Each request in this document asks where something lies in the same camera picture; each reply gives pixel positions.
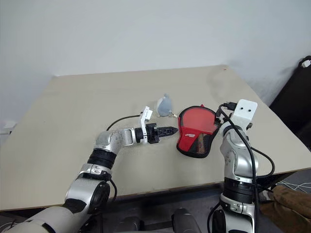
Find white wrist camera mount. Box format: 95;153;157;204
229;99;258;127
138;105;154;144

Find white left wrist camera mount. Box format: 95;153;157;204
138;105;154;144

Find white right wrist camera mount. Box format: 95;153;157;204
229;99;258;127

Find dark rounded shape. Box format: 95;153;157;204
171;207;203;233

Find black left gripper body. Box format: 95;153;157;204
145;122;160;145

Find large black fabric object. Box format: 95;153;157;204
268;55;311;147

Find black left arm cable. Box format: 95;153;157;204
106;112;144;202

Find brown crumpled fabric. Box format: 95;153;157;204
259;185;311;233

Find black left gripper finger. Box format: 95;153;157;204
158;133;178;141
158;126;179;134

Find grey plush zipper charm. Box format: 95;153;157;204
155;93;178;119

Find white power socket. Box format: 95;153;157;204
0;120;17;135

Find white thin floor cables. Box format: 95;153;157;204
278;178;311;193

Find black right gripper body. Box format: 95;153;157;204
217;112;230;129

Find red round plate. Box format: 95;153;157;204
181;107;216;156

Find red black paddle case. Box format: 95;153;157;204
175;104;218;160

